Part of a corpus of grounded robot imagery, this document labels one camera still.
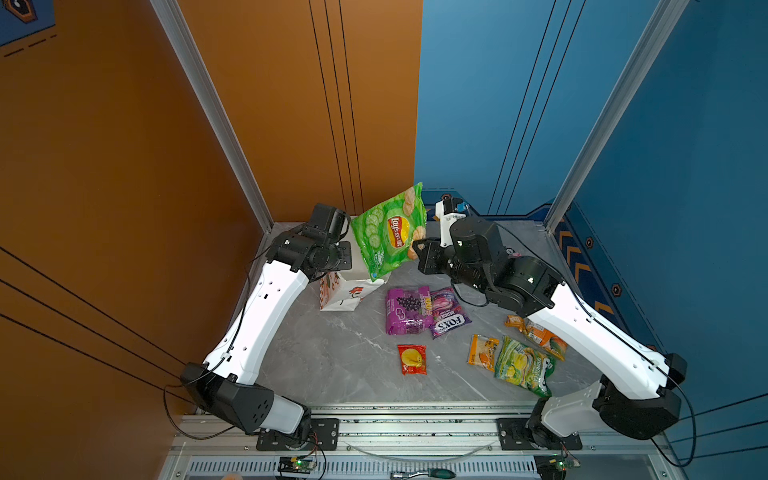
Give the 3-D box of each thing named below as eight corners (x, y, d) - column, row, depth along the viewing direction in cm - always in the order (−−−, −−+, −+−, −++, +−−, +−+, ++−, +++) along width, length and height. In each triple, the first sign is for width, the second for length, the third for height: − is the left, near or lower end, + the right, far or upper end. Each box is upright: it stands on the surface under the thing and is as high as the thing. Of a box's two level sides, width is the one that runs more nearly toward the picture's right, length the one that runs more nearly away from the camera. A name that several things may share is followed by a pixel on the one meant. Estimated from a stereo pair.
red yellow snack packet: (398, 375, 84) (398, 373, 83) (398, 347, 89) (398, 344, 88) (427, 375, 84) (428, 373, 83) (425, 347, 89) (426, 344, 88)
